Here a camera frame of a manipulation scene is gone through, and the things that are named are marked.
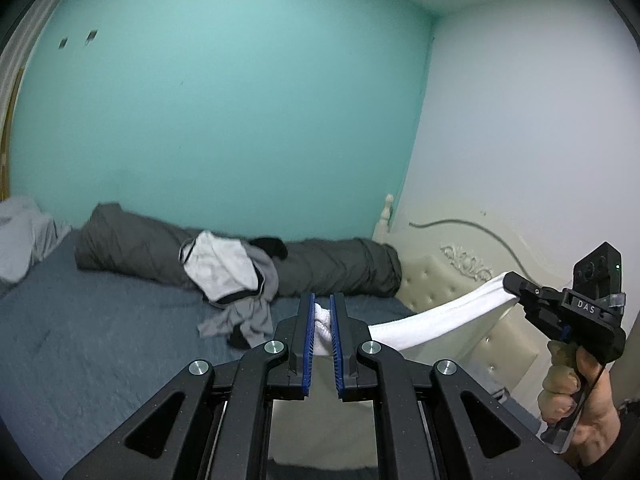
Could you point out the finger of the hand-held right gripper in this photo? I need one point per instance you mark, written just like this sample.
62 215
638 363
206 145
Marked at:
520 282

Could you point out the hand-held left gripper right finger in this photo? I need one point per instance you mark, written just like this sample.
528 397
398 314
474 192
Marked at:
339 340

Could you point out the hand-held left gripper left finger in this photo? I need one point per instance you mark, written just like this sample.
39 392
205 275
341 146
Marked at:
307 340

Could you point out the white shirt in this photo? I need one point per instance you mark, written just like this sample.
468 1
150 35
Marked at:
440 320

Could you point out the person's right forearm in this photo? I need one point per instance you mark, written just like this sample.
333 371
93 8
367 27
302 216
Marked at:
617 450

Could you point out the person's right hand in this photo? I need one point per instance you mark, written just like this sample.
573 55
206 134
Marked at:
600 410

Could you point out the grey crumpled garment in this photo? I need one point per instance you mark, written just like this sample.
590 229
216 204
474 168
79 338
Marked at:
252 315

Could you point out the black cloth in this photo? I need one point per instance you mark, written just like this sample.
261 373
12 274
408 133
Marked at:
270 246
239 337

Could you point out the cream tufted headboard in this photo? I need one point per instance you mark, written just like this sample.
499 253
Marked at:
440 280

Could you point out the white shorts with black trim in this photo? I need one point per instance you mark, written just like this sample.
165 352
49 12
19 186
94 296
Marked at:
220 265

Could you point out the dark grey rolled duvet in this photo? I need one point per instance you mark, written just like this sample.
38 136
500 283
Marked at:
140 245

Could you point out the bed with blue sheet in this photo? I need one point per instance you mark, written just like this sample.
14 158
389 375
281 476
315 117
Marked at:
100 340

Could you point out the light grey cloth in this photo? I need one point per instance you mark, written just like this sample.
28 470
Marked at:
25 235

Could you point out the wall outlet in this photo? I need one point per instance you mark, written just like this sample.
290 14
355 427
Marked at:
63 43
91 36

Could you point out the white gold door frame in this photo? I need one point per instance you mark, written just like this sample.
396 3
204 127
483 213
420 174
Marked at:
10 80

